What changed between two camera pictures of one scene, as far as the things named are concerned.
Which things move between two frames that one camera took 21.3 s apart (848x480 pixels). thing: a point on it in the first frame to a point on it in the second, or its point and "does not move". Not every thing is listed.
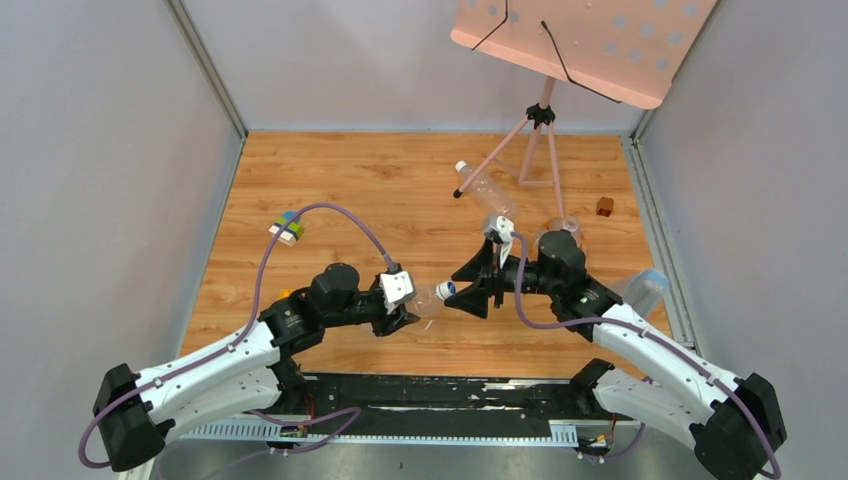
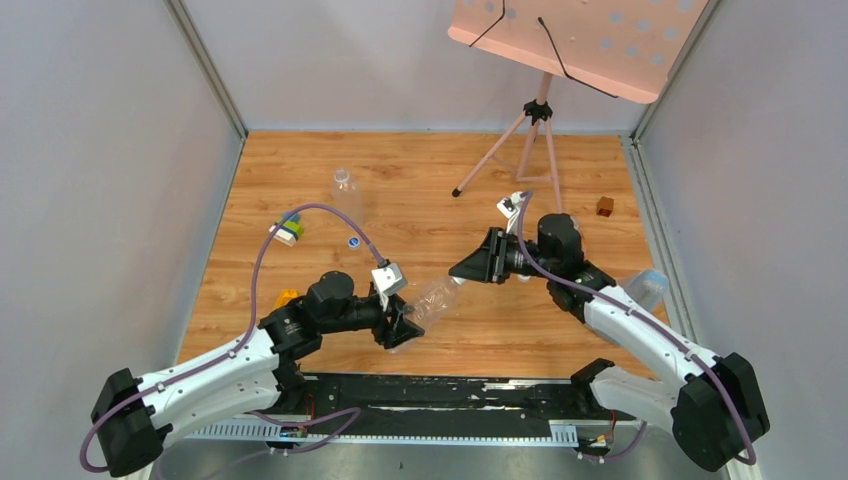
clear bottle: [426, 302] to [347, 196]
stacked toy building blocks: [292, 232] does not move
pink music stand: [622, 51] does not move
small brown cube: [605, 206] does not move
